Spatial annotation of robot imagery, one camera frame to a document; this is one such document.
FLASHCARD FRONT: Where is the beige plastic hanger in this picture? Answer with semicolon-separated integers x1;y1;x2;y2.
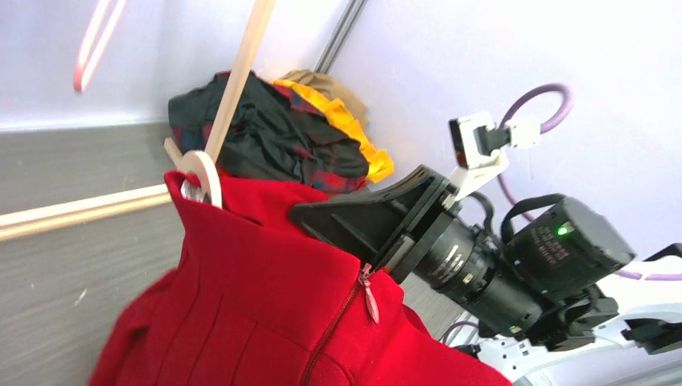
163;138;223;208

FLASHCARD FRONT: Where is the pink wire hanger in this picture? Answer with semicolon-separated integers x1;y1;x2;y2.
72;0;127;93

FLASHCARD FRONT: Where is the red skirt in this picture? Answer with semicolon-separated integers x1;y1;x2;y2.
89;170;507;385

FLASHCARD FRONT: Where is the yellow garment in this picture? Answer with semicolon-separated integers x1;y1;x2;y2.
271;80;394;183

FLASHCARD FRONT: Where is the tan garment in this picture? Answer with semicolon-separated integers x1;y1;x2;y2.
279;69;369;128

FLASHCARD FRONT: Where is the dark plaid garment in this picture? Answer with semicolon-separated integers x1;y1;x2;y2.
167;72;370;194

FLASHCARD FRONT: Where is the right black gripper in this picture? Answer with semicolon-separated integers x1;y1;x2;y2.
288;165;459;284

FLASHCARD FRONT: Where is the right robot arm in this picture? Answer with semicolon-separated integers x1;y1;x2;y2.
289;166;681;381

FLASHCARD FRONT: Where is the wooden clothes rack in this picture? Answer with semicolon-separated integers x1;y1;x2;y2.
1;1;269;243

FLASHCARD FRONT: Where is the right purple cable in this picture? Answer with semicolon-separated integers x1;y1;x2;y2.
439;82;682;345

